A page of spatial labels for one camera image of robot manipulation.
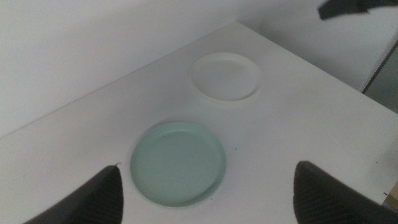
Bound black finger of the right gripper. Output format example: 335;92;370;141
317;0;398;21

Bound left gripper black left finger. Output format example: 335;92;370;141
23;164;124;224

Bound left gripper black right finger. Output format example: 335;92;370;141
292;160;398;224

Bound pale green shallow bowl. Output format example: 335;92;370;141
129;121;228;209

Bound white shallow bowl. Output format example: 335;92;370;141
189;52;263;103

